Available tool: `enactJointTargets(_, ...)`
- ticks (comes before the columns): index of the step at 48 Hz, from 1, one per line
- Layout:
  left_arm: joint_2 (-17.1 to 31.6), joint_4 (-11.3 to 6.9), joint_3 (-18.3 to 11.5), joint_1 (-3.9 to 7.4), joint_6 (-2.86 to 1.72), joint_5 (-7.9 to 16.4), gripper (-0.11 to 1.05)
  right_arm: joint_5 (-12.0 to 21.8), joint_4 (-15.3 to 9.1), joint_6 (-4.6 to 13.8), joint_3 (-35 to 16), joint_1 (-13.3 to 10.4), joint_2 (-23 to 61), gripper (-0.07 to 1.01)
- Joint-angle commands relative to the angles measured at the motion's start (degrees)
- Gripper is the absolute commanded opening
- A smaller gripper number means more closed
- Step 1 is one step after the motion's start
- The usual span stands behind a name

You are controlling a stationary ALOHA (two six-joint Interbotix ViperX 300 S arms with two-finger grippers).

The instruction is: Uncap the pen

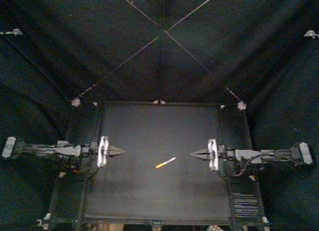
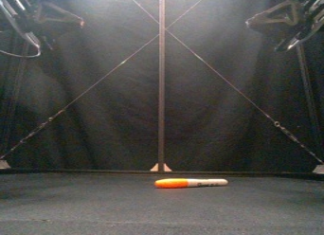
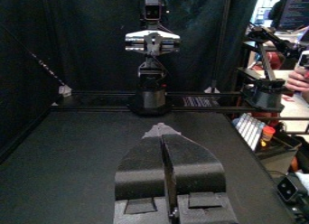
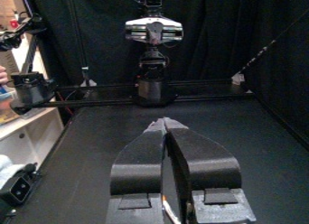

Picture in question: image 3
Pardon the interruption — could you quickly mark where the person's hand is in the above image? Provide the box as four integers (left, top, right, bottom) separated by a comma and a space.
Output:
284, 66, 309, 94

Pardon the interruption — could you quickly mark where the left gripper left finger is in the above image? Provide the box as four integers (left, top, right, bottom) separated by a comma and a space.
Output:
113, 122, 172, 224

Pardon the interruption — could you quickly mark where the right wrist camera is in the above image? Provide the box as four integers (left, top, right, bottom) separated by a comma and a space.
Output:
140, 0, 167, 23

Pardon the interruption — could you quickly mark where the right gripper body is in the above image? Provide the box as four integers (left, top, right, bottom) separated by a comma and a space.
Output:
124, 30, 180, 56

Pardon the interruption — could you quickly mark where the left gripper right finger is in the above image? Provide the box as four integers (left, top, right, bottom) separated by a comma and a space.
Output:
160, 122, 239, 224

